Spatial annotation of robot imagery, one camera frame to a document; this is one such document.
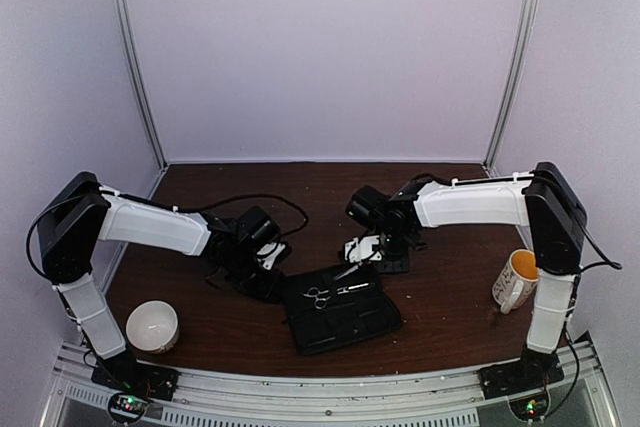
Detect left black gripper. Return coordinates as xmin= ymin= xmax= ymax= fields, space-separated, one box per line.
xmin=225 ymin=246 xmax=286 ymax=304

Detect silver hair scissors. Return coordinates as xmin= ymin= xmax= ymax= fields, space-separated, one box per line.
xmin=300 ymin=266 xmax=358 ymax=310

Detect black zip tool case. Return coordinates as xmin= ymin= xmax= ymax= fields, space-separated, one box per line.
xmin=282 ymin=264 xmax=403 ymax=356

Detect silver thinning shears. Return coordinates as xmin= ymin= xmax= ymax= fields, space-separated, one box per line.
xmin=336 ymin=282 xmax=375 ymax=295

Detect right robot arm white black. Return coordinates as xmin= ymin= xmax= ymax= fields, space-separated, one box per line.
xmin=343 ymin=162 xmax=587 ymax=389

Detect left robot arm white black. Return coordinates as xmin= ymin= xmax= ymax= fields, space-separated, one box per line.
xmin=33 ymin=172 xmax=287 ymax=391

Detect white ceramic bowl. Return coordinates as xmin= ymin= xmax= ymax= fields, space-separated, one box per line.
xmin=125 ymin=300 xmax=180 ymax=354

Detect white mug yellow inside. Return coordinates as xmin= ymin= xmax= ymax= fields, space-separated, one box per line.
xmin=491 ymin=249 xmax=539 ymax=315

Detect left circuit board with leds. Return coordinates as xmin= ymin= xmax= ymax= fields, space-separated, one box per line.
xmin=107 ymin=392 xmax=149 ymax=423

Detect circuit board with leds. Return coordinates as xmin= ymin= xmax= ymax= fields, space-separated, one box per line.
xmin=107 ymin=392 xmax=149 ymax=423
xmin=509 ymin=392 xmax=550 ymax=422

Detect right circuit board with leds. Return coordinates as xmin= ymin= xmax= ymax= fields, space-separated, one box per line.
xmin=509 ymin=392 xmax=550 ymax=422

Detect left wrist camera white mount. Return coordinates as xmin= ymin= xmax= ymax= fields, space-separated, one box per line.
xmin=256 ymin=241 xmax=291 ymax=270

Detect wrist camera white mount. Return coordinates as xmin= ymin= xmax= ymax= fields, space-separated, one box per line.
xmin=256 ymin=241 xmax=291 ymax=270
xmin=343 ymin=235 xmax=383 ymax=264

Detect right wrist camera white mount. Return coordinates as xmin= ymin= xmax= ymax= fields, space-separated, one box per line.
xmin=343 ymin=235 xmax=383 ymax=264

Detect aluminium front rail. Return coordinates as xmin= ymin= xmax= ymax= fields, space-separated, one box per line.
xmin=36 ymin=341 xmax=622 ymax=426

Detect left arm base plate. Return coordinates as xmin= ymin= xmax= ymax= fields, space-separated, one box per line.
xmin=91 ymin=348 xmax=179 ymax=401

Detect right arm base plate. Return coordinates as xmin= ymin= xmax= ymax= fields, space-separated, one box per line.
xmin=478 ymin=348 xmax=564 ymax=400

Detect right aluminium frame post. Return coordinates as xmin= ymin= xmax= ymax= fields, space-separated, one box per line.
xmin=483 ymin=0 xmax=539 ymax=176

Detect aluminium frame post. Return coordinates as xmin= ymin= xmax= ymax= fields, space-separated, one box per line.
xmin=483 ymin=0 xmax=539 ymax=176
xmin=113 ymin=0 xmax=168 ymax=171

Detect left aluminium frame post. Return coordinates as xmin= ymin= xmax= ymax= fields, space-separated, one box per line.
xmin=113 ymin=0 xmax=168 ymax=171

